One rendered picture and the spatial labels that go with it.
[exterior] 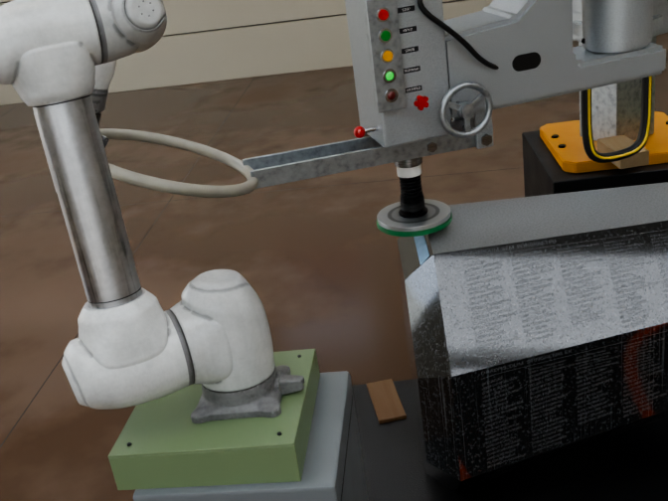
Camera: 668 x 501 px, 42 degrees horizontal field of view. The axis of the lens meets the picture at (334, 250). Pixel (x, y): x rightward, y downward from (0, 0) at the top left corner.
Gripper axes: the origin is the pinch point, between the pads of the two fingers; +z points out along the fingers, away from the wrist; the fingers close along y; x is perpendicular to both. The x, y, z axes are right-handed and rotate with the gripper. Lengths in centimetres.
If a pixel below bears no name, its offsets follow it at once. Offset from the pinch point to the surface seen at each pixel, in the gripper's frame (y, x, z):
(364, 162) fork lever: 71, -19, -20
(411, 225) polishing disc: 87, -25, -5
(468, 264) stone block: 96, -43, -1
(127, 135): 19.5, 21.3, -9.5
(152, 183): 11.5, -21.5, -9.6
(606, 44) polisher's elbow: 129, -35, -66
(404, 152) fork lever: 81, -22, -25
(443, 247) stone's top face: 94, -34, -3
